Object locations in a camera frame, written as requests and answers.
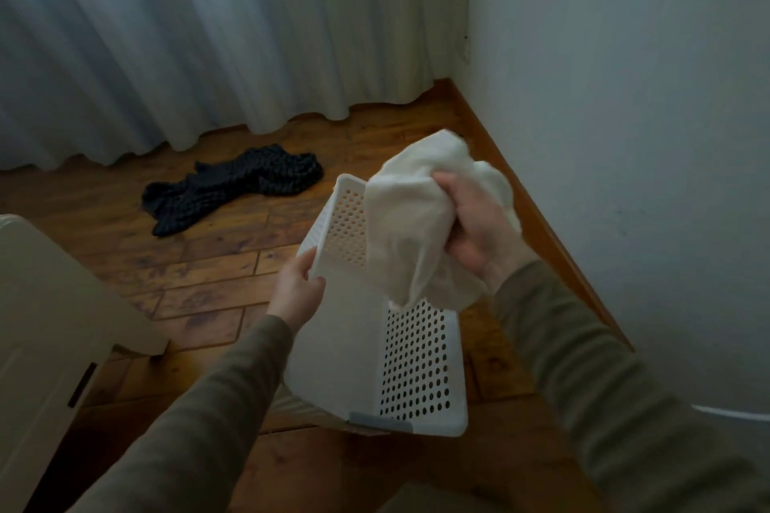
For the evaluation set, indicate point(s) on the person's right hand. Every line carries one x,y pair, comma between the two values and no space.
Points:
481,230

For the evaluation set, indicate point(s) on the person's left hand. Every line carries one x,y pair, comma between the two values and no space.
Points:
295,293

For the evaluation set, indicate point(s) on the person's right fingers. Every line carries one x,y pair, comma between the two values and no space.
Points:
452,212

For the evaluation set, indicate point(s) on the person's left thumb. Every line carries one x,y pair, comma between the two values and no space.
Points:
305,263

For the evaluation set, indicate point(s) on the cream white cloth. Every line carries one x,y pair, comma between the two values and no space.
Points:
409,224

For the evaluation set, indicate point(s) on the white perforated plastic laundry basket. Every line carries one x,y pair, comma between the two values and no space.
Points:
385,344

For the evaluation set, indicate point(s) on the person's left forearm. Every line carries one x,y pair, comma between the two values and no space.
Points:
198,416

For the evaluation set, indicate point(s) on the person's right forearm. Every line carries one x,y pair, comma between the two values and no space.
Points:
607,398

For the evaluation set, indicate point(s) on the wooden baseboard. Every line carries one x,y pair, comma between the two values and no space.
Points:
529,206

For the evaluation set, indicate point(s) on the dark knitted garment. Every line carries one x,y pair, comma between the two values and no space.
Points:
234,182

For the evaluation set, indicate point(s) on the white sheer curtain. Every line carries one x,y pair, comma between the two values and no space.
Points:
210,31

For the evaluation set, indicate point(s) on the beige cabinet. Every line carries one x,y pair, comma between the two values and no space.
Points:
42,344

